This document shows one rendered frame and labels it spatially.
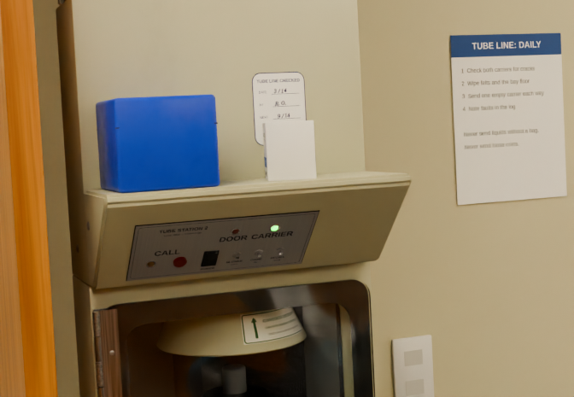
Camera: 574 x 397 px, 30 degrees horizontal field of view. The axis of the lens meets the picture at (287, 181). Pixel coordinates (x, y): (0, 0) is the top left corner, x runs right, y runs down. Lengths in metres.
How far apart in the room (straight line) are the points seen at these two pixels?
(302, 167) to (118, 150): 0.20
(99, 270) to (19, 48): 0.23
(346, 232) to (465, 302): 0.68
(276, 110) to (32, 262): 0.32
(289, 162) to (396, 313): 0.68
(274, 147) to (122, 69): 0.18
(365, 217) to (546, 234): 0.77
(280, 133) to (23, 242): 0.28
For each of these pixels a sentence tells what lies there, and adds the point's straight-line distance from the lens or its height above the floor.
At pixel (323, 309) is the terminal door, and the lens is 1.20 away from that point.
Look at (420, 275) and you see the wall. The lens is 1.75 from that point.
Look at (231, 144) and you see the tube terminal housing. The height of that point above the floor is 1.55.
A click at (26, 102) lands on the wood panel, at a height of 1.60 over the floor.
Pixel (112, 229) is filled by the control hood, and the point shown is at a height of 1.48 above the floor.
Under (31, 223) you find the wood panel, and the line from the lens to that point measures 1.03.
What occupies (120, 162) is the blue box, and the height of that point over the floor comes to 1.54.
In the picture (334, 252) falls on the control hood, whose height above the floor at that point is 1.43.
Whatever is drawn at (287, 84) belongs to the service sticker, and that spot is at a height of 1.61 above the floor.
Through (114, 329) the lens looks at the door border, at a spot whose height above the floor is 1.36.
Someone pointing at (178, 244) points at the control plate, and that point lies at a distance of 1.08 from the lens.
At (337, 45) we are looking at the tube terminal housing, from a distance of 1.21.
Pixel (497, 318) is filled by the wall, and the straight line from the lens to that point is 1.83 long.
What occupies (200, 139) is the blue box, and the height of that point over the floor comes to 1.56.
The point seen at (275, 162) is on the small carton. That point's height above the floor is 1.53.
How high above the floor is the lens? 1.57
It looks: 3 degrees down
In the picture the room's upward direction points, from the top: 3 degrees counter-clockwise
